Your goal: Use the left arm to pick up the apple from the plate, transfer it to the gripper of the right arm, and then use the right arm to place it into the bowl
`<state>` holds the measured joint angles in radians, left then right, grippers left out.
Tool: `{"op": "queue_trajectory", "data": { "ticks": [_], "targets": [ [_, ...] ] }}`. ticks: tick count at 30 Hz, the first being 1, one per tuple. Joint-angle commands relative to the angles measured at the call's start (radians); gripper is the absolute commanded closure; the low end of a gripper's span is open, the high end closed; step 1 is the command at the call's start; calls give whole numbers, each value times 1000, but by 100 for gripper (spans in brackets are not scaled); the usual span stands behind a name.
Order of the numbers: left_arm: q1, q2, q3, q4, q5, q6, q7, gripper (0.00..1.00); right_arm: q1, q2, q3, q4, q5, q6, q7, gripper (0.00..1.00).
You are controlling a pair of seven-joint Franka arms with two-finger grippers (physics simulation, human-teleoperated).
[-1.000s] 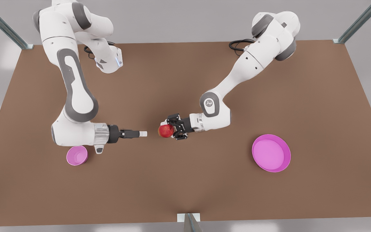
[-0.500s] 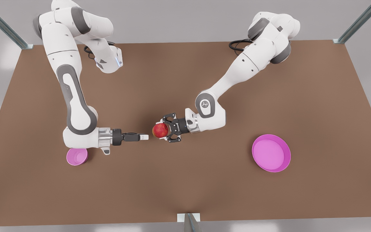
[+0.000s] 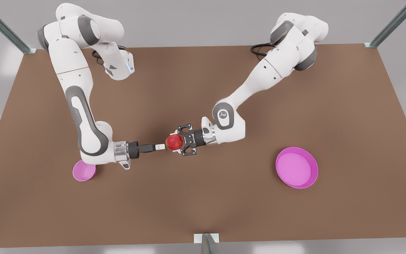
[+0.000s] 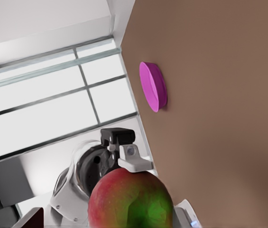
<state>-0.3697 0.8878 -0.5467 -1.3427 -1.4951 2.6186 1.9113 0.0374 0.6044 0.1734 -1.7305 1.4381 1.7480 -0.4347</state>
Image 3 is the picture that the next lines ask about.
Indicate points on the red apple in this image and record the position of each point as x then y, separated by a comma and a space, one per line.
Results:
174, 142

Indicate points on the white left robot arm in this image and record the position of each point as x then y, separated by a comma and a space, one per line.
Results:
280, 63

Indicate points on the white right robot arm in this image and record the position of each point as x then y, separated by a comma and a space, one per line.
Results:
73, 67

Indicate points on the small pink bowl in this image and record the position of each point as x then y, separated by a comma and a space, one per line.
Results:
83, 172

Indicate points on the pink plate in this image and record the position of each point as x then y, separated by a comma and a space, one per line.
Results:
294, 167

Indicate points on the silver frame post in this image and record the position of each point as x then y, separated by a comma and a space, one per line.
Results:
207, 243
393, 23
2, 26

